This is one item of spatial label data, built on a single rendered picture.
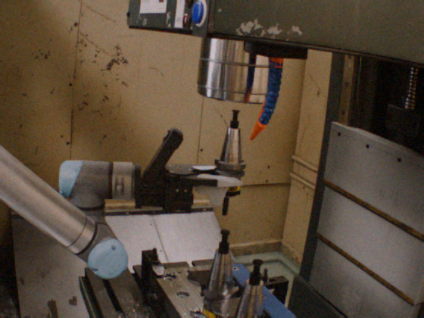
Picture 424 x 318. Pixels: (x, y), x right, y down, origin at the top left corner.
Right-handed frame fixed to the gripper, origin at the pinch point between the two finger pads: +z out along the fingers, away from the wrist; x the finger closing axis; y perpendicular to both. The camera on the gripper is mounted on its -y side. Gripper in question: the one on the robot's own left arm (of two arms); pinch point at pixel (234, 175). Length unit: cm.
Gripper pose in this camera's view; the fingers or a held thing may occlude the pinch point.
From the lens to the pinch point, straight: 102.7
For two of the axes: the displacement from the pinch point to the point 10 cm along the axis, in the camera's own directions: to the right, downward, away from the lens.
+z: 9.9, 0.4, 1.6
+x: 1.4, 2.6, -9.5
